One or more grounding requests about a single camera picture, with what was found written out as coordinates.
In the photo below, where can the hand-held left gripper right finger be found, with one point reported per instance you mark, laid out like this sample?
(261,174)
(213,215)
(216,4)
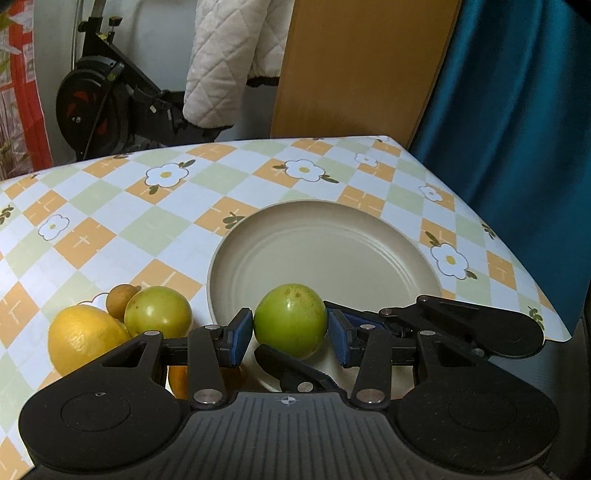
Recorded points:
(338,339)

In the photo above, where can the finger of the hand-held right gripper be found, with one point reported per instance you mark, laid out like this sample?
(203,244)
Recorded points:
(362,320)
(295,371)

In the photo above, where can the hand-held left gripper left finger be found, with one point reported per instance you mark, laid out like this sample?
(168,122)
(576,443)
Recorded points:
(241,339)

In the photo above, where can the green jujube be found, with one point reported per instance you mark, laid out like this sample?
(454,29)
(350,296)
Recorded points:
(157,311)
(288,318)

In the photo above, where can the beige round plate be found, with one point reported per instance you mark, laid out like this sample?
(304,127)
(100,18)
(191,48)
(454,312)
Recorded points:
(323,258)

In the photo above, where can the large orange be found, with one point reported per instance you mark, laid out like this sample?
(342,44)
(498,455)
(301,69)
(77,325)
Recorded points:
(178,381)

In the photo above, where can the brown longan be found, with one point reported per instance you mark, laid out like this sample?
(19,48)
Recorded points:
(119,297)

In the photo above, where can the yellow lemon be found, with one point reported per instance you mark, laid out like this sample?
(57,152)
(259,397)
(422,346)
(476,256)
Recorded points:
(83,339)

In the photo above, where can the checked floral tablecloth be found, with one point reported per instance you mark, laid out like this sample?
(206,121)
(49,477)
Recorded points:
(138,221)

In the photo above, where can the teal curtain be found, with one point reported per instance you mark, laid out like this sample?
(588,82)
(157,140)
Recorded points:
(517,115)

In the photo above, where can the wooden board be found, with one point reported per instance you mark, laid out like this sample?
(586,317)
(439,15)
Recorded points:
(360,69)

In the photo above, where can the black exercise bike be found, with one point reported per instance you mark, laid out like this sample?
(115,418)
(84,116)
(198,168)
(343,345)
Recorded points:
(87,106)

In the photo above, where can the white quilted blanket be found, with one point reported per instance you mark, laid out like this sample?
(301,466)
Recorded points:
(221,55)

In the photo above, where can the red printed backdrop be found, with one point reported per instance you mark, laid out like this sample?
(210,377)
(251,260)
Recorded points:
(18,92)

